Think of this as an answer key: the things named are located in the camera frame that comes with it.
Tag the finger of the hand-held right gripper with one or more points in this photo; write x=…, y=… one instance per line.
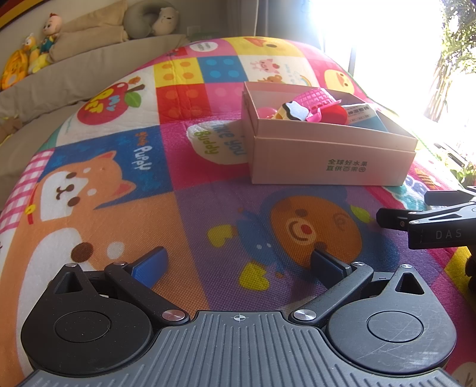
x=446, y=197
x=394, y=218

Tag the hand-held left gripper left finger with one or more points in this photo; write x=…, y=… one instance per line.
x=150, y=265

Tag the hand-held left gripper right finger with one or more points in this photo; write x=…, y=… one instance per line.
x=327, y=266

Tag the pink cardboard box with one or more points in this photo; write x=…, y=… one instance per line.
x=297, y=163

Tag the blue white cotton pad packet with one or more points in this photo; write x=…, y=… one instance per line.
x=362, y=116

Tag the orange plastic toy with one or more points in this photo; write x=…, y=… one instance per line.
x=333, y=114

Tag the pink toy basket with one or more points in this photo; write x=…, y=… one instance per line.
x=316, y=96

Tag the toy cupcake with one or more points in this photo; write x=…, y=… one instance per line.
x=293, y=111

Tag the pink plastic toy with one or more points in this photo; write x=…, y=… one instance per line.
x=268, y=112

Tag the colourful cartoon play mat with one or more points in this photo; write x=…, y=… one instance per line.
x=111, y=223

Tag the green leafy plant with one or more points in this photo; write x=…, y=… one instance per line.
x=457, y=55

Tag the brown plush toy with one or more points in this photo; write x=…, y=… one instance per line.
x=9, y=127

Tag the beige sofa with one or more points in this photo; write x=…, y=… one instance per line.
x=37, y=96

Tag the yellow tiger plush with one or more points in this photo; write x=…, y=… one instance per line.
x=13, y=69

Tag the yellow duck plush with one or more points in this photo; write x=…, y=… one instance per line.
x=33, y=54

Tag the white bear plush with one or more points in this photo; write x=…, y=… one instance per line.
x=166, y=19

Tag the grey neck pillow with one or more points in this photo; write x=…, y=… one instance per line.
x=139, y=16

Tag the cartoon doll plush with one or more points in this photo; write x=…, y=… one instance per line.
x=50, y=31

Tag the white wall socket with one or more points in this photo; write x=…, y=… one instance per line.
x=193, y=30

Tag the framed wall picture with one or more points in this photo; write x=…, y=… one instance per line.
x=11, y=13

